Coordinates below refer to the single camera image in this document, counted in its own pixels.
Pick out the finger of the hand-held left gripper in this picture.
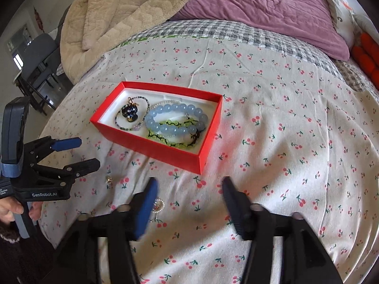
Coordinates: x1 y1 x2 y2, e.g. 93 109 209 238
34 158 101 181
25 138 83 160

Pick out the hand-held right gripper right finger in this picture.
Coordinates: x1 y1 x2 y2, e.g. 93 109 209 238
222 176 339 284

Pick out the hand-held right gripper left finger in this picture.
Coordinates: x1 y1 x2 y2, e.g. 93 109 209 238
53 177 159 284

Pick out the gold pearl earring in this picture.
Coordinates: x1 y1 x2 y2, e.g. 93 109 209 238
149 198 165 223

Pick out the red cardboard box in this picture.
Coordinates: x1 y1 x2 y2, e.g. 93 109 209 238
90 81 223 176

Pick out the dark bead necklace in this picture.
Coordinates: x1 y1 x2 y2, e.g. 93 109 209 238
115 96 150 131

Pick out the black hair claw clip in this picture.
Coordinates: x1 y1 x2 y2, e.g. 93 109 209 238
120 103 140 123

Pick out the green and black bead bracelet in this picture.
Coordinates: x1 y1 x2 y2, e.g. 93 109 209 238
147 118 202 148

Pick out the light blue bead bracelet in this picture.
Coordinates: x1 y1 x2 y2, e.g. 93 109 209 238
144 103 209 138

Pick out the silver bead bracelet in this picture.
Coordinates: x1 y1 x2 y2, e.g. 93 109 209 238
152 100 190 110

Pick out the person's left forearm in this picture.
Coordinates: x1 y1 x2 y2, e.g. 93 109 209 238
0 220 57 284

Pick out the person's left hand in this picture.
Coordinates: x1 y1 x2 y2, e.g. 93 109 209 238
0 198 42 223

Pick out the cherry print bed sheet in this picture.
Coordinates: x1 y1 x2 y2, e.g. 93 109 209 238
38 35 379 284

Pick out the dark folding chair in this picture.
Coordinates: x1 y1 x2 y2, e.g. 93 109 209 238
18 33 74 116

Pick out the window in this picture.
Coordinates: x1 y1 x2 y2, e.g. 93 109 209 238
6 25 28 68

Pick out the beige fleece blanket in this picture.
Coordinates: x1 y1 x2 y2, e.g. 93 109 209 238
59 0 205 85

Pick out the grey checkered bed sheet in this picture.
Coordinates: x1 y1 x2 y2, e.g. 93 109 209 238
117 19 379 92

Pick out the orange cushion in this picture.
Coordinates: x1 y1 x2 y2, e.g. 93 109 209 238
351 32 379 86

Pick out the purple quilt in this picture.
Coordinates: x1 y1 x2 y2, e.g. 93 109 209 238
169 0 350 61

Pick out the white printed pillow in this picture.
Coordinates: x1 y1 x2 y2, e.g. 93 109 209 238
320 0 379 48

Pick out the red wall decoration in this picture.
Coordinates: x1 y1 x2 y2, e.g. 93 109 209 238
33 6 45 33

